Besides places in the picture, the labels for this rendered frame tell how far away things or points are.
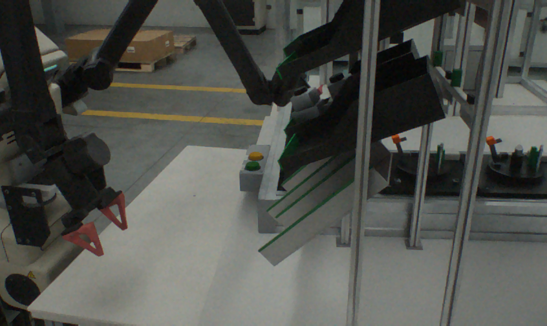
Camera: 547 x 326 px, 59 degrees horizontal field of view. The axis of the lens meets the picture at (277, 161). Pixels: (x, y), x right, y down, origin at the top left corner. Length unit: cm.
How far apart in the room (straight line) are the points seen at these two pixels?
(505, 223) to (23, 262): 121
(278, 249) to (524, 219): 66
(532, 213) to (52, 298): 112
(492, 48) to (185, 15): 951
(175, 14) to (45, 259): 899
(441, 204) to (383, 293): 29
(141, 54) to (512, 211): 581
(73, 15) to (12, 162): 1010
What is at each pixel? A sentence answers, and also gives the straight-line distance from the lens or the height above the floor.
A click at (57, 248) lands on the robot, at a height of 80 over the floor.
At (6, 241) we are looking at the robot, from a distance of 141.
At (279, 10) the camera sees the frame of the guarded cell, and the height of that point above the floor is 129.
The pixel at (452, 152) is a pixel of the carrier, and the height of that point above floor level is 99.
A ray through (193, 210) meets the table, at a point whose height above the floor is 86.
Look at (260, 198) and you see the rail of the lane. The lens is 123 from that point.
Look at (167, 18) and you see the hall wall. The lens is 1028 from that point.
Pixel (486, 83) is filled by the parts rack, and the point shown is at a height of 136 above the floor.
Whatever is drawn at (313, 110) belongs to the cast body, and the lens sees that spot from 100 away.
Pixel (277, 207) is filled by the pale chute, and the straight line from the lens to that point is 105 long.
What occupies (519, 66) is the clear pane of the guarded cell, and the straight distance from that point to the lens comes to 282.
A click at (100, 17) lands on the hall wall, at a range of 1098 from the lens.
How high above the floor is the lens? 155
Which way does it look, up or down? 24 degrees down
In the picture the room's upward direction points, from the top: 1 degrees counter-clockwise
